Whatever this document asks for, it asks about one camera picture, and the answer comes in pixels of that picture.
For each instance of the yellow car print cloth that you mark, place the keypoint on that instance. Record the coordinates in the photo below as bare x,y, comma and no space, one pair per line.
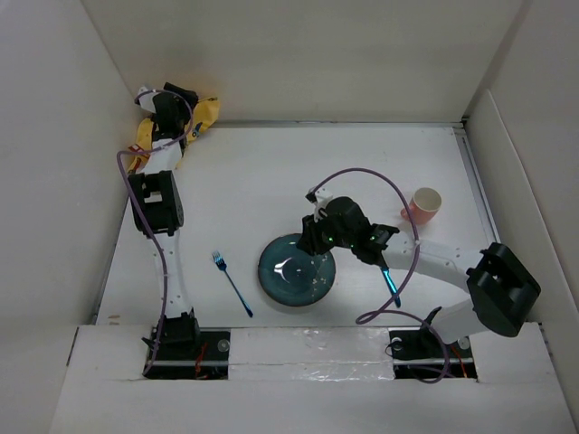
205,113

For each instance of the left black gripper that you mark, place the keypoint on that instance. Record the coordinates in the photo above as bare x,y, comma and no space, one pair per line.
184,105

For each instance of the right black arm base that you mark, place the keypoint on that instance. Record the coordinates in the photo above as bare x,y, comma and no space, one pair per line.
418,354

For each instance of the teal ceramic plate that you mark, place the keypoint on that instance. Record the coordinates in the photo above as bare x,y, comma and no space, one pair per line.
291,277

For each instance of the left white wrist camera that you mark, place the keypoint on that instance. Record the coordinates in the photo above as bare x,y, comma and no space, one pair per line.
144,99

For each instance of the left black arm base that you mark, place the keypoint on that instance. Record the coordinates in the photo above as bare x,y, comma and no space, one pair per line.
207,360

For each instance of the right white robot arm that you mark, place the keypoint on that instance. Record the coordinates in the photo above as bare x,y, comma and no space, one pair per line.
502,291

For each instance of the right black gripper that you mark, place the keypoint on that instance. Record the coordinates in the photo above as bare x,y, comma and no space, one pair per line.
309,240

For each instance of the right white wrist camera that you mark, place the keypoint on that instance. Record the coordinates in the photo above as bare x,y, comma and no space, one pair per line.
320,198

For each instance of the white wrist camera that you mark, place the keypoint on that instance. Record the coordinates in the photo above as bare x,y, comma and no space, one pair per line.
144,99
320,198

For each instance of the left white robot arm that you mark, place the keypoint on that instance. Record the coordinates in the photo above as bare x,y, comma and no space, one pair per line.
159,215

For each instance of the blue metal knife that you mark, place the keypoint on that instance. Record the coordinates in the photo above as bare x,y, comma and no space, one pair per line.
391,286

